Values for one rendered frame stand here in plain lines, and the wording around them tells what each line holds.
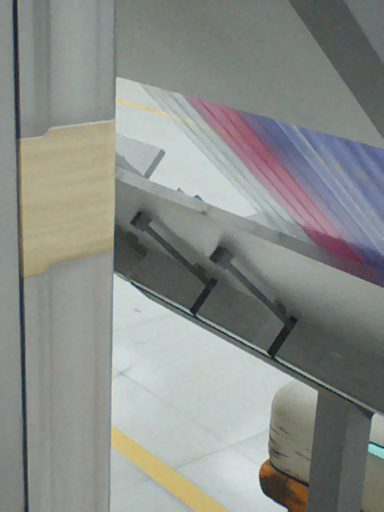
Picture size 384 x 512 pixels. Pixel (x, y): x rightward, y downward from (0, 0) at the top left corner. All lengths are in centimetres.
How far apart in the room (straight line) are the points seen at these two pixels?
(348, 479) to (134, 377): 99
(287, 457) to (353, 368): 89
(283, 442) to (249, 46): 133
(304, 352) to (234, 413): 130
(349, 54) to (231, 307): 66
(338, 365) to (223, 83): 42
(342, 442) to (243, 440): 73
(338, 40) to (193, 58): 20
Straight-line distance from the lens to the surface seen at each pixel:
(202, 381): 224
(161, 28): 42
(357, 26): 22
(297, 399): 163
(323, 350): 81
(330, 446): 132
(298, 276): 68
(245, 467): 193
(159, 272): 96
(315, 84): 37
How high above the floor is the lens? 105
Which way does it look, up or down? 20 degrees down
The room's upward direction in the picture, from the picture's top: 3 degrees clockwise
